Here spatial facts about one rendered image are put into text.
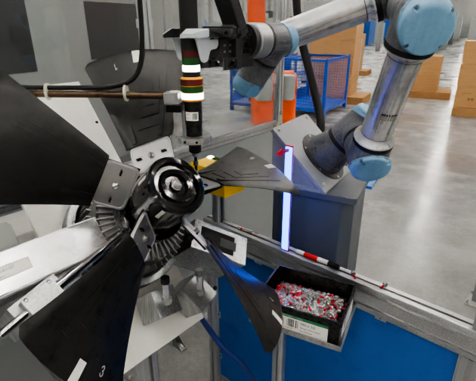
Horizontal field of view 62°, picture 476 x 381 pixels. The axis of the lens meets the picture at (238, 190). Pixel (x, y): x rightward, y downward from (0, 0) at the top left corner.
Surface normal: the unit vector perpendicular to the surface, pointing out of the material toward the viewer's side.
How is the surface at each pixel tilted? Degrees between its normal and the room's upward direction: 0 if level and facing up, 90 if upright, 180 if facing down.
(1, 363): 90
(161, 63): 44
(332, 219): 90
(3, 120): 76
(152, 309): 84
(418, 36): 108
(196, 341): 0
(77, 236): 50
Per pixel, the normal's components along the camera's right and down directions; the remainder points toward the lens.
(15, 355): 0.75, 0.25
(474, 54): -0.43, 0.35
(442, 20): -0.01, 0.65
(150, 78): 0.01, -0.36
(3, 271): 0.57, -0.40
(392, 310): -0.66, 0.29
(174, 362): 0.00, -0.92
